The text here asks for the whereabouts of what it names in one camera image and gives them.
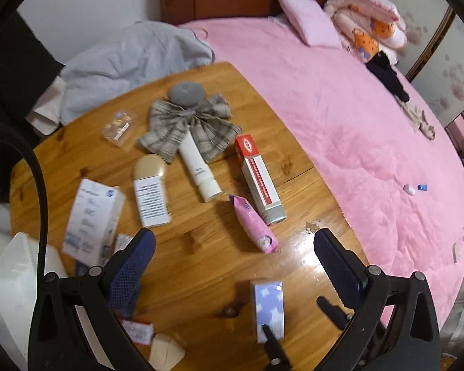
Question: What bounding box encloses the black garment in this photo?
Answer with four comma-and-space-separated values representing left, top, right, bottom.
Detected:
365, 51, 410, 103

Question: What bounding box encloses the beige garment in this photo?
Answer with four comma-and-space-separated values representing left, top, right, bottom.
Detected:
395, 96, 436, 140

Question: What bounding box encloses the clear plastic packet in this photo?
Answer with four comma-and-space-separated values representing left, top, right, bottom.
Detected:
101, 109, 137, 148

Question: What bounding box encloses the small red and white packet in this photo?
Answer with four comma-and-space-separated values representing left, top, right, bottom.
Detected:
122, 319, 154, 344

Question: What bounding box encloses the beige makeup sponge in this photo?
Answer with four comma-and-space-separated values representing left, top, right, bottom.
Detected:
149, 333, 186, 371

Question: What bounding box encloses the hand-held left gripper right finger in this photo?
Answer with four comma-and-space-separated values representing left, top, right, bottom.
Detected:
313, 228, 441, 371

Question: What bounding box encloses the plaid bow hair clip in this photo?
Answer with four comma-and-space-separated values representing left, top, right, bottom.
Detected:
139, 81, 242, 163

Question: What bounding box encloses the silver foil packet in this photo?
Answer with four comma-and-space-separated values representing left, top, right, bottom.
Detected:
114, 233, 134, 254

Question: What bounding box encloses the black padded jacket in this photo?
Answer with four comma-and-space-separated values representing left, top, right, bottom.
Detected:
0, 10, 66, 202

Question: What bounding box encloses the light grey cloth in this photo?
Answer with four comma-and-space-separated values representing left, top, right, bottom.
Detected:
60, 20, 216, 124

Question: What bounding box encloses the black cable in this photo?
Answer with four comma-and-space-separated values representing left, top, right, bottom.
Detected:
0, 121, 49, 283

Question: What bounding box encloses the white tube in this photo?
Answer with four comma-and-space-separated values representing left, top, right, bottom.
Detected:
178, 137, 222, 203

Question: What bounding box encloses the white plastic bin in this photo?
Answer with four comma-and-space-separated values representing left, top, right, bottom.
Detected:
0, 232, 101, 371

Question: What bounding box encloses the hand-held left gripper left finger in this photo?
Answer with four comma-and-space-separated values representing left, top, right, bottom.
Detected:
28, 228, 157, 371

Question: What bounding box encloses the pink pillow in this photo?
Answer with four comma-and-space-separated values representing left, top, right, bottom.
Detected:
274, 0, 343, 48

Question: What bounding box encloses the floral panel screen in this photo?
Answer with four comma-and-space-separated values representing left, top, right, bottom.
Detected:
383, 0, 464, 128

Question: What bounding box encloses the red and white toothpaste box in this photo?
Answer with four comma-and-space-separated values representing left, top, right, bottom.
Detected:
234, 134, 287, 225

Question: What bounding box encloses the white bottle with beige cap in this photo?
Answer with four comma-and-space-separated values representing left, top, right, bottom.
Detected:
133, 155, 172, 228

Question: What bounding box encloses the pink floral blanket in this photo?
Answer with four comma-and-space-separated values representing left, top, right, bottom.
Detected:
324, 0, 407, 60

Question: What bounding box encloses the blue box with white stars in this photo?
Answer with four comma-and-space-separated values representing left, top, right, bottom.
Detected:
253, 280, 286, 344

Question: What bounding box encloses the pink bedspread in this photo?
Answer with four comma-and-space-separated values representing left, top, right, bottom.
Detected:
178, 15, 464, 329

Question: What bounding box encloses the white and blue box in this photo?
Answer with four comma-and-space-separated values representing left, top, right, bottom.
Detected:
61, 178, 126, 267

